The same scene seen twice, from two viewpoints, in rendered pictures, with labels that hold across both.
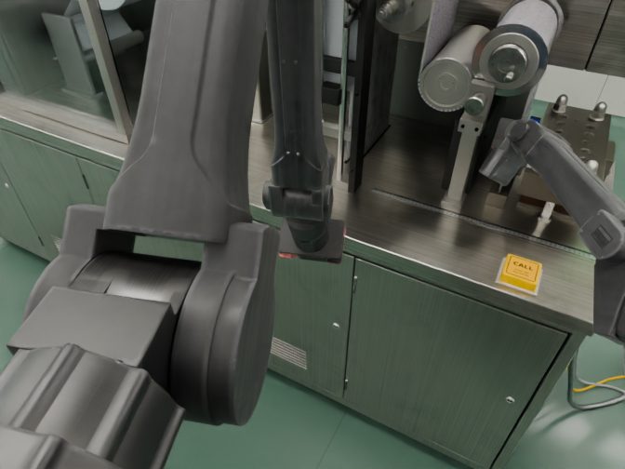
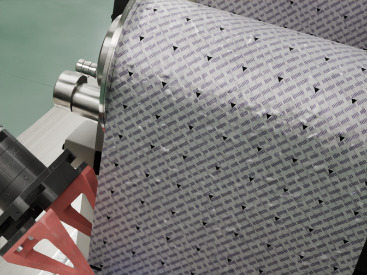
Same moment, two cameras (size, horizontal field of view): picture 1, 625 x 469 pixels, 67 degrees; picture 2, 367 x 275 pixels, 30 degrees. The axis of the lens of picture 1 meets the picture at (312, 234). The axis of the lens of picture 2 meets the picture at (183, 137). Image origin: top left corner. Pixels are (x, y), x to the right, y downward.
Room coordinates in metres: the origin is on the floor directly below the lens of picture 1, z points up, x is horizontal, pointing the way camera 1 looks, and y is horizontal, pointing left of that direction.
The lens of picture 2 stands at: (0.87, -0.97, 1.51)
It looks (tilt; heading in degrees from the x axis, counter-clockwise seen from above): 30 degrees down; 74
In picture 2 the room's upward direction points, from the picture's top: 11 degrees clockwise
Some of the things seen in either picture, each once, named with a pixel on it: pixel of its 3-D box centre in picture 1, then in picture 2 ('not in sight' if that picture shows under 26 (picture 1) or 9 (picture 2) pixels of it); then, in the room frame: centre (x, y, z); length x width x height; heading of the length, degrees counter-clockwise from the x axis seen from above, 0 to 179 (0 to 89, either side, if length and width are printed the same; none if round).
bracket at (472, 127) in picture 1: (466, 149); (90, 201); (0.95, -0.36, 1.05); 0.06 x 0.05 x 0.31; 152
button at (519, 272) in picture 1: (520, 272); not in sight; (0.69, -0.44, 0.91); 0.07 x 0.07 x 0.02; 62
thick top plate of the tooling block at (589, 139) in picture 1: (567, 151); not in sight; (1.03, -0.64, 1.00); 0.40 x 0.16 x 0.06; 152
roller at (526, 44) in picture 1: (519, 43); not in sight; (1.08, -0.47, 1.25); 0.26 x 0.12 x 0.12; 152
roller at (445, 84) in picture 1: (459, 65); not in sight; (1.14, -0.36, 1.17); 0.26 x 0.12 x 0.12; 152
